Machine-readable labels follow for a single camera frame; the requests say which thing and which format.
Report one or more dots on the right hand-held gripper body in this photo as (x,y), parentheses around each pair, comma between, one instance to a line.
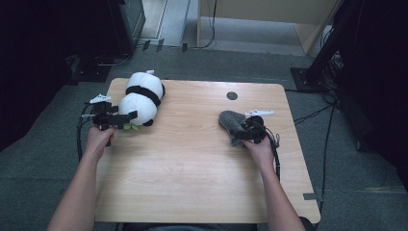
(256,130)

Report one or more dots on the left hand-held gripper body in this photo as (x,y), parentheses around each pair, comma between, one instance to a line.
(104,115)

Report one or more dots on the grey fluffy towel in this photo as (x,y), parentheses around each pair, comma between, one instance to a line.
(231,123)

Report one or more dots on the black and white panda plush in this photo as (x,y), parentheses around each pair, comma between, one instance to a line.
(141,102)

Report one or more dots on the person's right hand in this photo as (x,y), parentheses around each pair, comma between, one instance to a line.
(261,154)

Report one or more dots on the person's left hand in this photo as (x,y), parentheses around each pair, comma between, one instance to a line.
(97,141)

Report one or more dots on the black round table grommet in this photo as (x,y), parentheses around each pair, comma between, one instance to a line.
(231,95)

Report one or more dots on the dark floor tape piece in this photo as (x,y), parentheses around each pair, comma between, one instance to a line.
(184,47)
(146,45)

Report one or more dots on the dark curtain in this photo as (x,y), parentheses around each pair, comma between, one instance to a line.
(32,64)
(385,80)

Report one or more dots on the black metal stand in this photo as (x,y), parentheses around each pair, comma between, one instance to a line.
(324,54)

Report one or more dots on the light wooden cabinet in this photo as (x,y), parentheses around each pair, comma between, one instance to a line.
(272,9)

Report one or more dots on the black stand base plate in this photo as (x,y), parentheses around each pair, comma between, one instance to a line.
(89,72)

